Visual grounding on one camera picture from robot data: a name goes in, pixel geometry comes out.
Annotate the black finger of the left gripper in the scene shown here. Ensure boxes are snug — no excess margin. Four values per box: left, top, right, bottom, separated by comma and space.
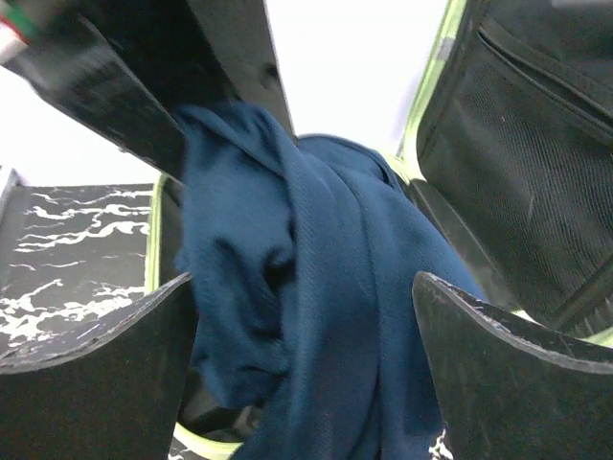
188, 0, 294, 135
9, 12, 184, 180

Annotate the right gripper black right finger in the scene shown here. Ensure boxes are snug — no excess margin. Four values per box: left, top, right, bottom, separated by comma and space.
413, 272, 612, 459

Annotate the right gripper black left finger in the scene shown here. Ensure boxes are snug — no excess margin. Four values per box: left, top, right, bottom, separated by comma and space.
1, 273, 193, 459

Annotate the navy blue garment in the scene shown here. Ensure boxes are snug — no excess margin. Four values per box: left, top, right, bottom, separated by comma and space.
176, 103, 481, 459

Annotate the green hard-shell suitcase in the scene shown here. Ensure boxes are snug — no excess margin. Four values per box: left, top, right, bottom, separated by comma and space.
174, 1, 612, 459

